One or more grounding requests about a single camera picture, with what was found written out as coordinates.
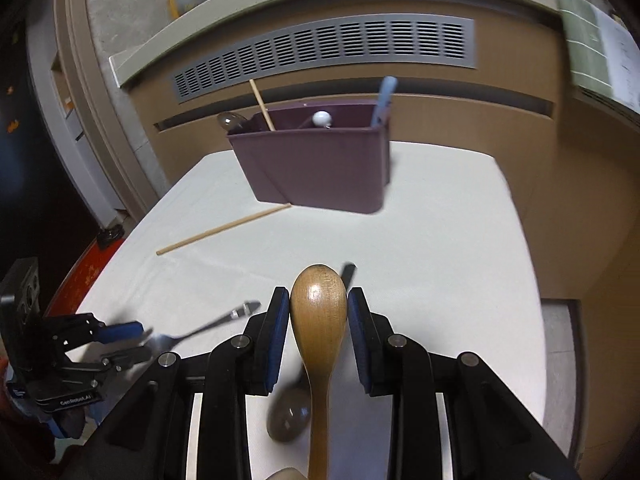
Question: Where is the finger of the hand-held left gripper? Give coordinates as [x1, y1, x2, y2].
[47, 312, 145, 350]
[67, 347, 152, 376]

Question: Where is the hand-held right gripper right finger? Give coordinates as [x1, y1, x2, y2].
[348, 287, 581, 480]

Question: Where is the blue plastic spoon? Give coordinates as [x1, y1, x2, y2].
[370, 76, 398, 128]

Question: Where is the white shelf cabinet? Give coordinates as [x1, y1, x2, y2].
[25, 10, 126, 221]

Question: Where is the brown spoon with black handle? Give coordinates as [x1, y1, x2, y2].
[267, 261, 357, 443]

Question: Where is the green checked cloth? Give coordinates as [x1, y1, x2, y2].
[552, 0, 640, 126]

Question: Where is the purple plastic utensil holder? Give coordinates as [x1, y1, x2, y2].
[227, 101, 392, 215]

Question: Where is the black-handled metal spoon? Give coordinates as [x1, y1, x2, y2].
[216, 111, 251, 136]

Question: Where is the white fringed tablecloth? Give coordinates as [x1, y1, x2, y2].
[65, 147, 548, 480]

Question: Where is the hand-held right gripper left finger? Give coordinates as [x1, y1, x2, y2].
[62, 287, 292, 480]

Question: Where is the grey vent grille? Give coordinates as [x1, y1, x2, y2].
[172, 16, 477, 103]

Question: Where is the wooden spoon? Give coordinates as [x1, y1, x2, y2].
[290, 263, 349, 480]

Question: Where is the wooden chopstick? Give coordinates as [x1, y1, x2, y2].
[249, 79, 276, 132]
[156, 203, 292, 256]

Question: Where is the metal fork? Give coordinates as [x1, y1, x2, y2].
[145, 301, 262, 350]

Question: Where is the grey stone countertop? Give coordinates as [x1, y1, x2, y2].
[109, 0, 566, 88]

